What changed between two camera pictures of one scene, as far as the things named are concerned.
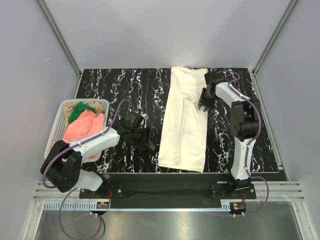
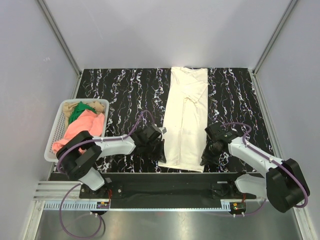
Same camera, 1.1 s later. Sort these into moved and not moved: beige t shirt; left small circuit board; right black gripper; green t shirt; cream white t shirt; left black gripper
Moved: right black gripper; left black gripper
Not moved: beige t shirt; cream white t shirt; left small circuit board; green t shirt
